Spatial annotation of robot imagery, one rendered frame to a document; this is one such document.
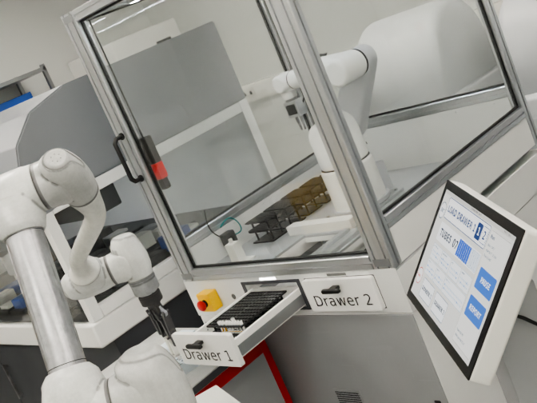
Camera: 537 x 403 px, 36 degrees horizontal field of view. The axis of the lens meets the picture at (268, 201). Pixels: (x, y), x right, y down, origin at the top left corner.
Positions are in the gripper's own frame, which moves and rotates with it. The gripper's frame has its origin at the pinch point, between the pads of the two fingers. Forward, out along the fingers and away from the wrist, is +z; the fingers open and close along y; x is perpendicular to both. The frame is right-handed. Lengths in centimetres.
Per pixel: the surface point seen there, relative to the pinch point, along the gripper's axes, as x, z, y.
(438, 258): -24, -22, -111
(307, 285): -33, -6, -40
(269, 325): -17.2, -1.0, -35.8
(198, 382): 4.1, 9.4, -16.1
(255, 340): -9.9, -0.1, -37.0
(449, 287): -16, -20, -121
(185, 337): 2.7, -6.6, -18.9
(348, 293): -35, -3, -55
